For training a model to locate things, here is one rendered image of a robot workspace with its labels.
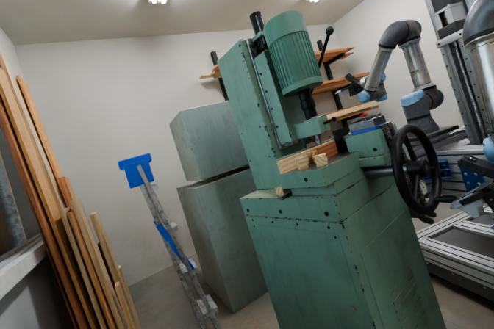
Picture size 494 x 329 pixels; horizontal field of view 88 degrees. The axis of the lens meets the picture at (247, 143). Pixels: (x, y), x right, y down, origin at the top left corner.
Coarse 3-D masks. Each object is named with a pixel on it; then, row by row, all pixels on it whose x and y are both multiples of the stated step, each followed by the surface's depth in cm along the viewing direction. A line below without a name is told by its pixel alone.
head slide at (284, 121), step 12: (264, 60) 114; (264, 72) 116; (264, 84) 118; (276, 84) 114; (276, 96) 114; (288, 96) 117; (276, 108) 115; (288, 108) 115; (300, 108) 120; (276, 120) 117; (288, 120) 114; (300, 120) 118; (276, 132) 119; (288, 132) 113
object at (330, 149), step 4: (328, 144) 103; (332, 144) 105; (316, 148) 101; (320, 148) 100; (324, 148) 101; (328, 148) 103; (332, 148) 104; (336, 148) 106; (320, 152) 100; (324, 152) 101; (328, 152) 102; (332, 152) 104; (336, 152) 105; (328, 156) 102
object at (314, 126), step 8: (312, 120) 106; (320, 120) 105; (296, 128) 114; (304, 128) 110; (312, 128) 107; (320, 128) 104; (328, 128) 107; (296, 136) 115; (304, 136) 111; (320, 136) 110
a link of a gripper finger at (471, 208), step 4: (468, 196) 71; (456, 200) 76; (476, 200) 70; (480, 200) 70; (452, 204) 76; (456, 204) 74; (460, 204) 73; (468, 204) 72; (472, 204) 72; (476, 204) 71; (480, 204) 70; (452, 208) 76; (456, 208) 75; (460, 208) 74; (464, 208) 73; (468, 208) 72; (472, 208) 72; (476, 208) 71; (468, 212) 73; (472, 212) 72; (476, 212) 71; (472, 216) 72; (476, 216) 72
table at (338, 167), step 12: (336, 156) 98; (348, 156) 92; (372, 156) 92; (384, 156) 88; (312, 168) 88; (324, 168) 84; (336, 168) 87; (348, 168) 91; (288, 180) 95; (300, 180) 91; (312, 180) 86; (324, 180) 83; (336, 180) 86
